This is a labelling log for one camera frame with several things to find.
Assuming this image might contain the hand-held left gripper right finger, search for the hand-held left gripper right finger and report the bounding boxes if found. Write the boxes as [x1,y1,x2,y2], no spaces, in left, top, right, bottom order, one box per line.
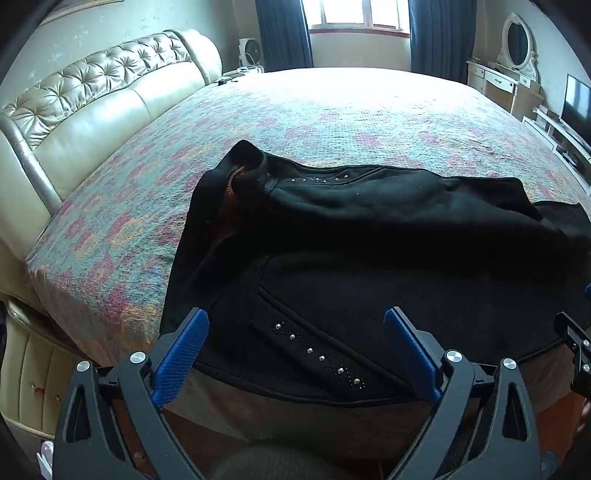
[383,306,541,480]

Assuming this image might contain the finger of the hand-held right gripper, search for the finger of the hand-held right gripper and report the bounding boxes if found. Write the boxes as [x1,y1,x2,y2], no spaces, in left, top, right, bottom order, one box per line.
[553,311,591,396]

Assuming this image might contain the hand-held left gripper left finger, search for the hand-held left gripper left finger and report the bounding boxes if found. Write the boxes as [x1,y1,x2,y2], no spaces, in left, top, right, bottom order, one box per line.
[53,308,210,480]

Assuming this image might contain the black studded pants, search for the black studded pants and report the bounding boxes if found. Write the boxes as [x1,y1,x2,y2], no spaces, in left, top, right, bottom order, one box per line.
[159,140,591,407]

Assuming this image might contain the white television stand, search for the white television stand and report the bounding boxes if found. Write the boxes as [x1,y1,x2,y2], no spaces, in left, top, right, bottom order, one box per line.
[522,106,591,197]

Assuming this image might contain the black flat television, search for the black flat television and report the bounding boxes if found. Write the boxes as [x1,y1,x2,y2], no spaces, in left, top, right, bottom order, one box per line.
[559,73,591,140]

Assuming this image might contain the cream tufted leather headboard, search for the cream tufted leather headboard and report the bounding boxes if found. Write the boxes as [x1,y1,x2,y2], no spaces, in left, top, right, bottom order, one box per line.
[0,28,224,217]

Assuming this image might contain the cream dressing table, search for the cream dressing table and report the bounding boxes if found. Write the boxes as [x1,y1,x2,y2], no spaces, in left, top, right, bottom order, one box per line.
[466,58,546,117]

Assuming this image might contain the white fan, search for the white fan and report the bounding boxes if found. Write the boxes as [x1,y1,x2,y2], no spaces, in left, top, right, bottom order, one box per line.
[238,38,263,71]

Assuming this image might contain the white oval vanity mirror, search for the white oval vanity mirror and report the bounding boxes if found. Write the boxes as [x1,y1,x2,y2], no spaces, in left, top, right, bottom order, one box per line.
[496,12,541,85]

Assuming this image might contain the dark blue curtain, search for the dark blue curtain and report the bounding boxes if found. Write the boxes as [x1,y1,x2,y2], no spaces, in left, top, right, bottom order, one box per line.
[255,0,315,75]
[408,0,477,85]

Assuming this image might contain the cream bed frame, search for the cream bed frame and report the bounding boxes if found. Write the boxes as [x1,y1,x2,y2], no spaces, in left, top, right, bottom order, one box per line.
[0,281,109,444]

